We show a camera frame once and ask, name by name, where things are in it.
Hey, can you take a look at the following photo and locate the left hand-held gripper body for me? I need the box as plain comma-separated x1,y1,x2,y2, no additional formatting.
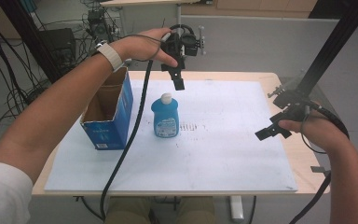
160,23,207,73

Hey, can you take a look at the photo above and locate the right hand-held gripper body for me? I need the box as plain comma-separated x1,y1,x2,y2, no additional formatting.
272,89,312,122

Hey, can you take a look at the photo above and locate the blue detergent bottle white cap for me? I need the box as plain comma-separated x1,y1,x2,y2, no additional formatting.
150,92,180,139

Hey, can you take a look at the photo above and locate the blue cardboard box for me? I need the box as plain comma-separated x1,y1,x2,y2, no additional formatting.
79,66,134,151

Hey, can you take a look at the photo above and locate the person's right hand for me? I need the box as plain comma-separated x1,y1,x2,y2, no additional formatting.
278,108,352,154

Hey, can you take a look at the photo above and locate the person's left hand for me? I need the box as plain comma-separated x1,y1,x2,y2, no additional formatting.
110,27,180,69

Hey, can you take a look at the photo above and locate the white foam mat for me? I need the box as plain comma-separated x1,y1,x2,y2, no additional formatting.
44,78,298,193

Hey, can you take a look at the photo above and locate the grey tape strip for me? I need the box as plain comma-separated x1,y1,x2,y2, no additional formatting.
310,165,332,175

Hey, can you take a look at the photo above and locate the white wristband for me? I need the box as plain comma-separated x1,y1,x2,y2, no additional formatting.
96,42,125,73

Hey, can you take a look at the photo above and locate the white table leg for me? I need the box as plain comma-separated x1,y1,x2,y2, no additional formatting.
228,195,245,224

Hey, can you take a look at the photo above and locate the person's right leg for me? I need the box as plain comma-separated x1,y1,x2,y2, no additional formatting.
175,196,216,224

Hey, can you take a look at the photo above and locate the person's leg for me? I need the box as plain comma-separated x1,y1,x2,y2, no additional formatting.
104,196,153,224
175,196,216,224

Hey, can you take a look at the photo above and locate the black computer tower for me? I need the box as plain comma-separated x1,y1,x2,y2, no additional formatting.
38,27,77,69

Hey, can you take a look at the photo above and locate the person's left leg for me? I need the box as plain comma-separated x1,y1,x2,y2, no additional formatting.
104,196,153,224

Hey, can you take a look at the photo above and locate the white shirt sleeve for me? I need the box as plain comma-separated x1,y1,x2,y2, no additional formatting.
0,161,34,224

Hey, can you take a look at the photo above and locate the metal clamp bracket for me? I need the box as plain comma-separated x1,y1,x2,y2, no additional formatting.
267,84,285,99

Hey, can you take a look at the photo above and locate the thin grey cable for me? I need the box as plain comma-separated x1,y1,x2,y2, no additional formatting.
299,113,328,155
119,33,163,61

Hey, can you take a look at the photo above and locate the thick black gripper cable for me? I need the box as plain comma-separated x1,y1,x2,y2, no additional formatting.
288,99,351,224
99,59,155,222

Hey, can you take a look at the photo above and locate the black metal frame post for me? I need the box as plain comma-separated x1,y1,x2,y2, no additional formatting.
0,0,63,84
294,0,358,98

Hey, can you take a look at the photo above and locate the black device with cables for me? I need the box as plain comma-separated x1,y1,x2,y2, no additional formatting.
86,8,121,45

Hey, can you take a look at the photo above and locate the black cable under table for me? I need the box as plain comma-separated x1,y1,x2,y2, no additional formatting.
73,195,104,220

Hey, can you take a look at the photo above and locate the bundle of black floor cables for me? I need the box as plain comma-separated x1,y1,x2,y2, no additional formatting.
0,0,54,158

